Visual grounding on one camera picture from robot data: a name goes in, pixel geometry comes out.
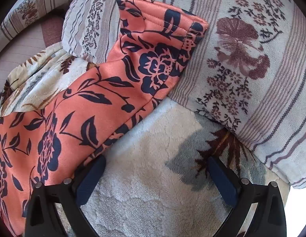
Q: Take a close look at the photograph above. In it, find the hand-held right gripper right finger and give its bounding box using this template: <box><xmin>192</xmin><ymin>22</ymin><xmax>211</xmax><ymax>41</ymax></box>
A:
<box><xmin>208</xmin><ymin>156</ymin><xmax>288</xmax><ymax>237</ymax></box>

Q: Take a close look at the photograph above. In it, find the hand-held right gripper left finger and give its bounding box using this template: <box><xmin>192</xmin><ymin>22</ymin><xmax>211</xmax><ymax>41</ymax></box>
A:
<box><xmin>25</xmin><ymin>155</ymin><xmax>106</xmax><ymax>237</ymax></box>

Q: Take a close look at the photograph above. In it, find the orange floral garment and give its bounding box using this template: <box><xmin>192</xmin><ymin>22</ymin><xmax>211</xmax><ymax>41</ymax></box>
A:
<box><xmin>0</xmin><ymin>0</ymin><xmax>209</xmax><ymax>237</ymax></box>

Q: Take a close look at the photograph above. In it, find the leaf print blanket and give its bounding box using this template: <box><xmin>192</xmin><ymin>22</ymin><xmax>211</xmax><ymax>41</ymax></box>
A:
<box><xmin>0</xmin><ymin>42</ymin><xmax>291</xmax><ymax>237</ymax></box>

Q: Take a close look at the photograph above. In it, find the striped floral pillow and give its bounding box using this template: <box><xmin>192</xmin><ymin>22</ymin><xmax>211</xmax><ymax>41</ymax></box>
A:
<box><xmin>61</xmin><ymin>0</ymin><xmax>306</xmax><ymax>190</ymax></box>
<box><xmin>0</xmin><ymin>0</ymin><xmax>79</xmax><ymax>57</ymax></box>

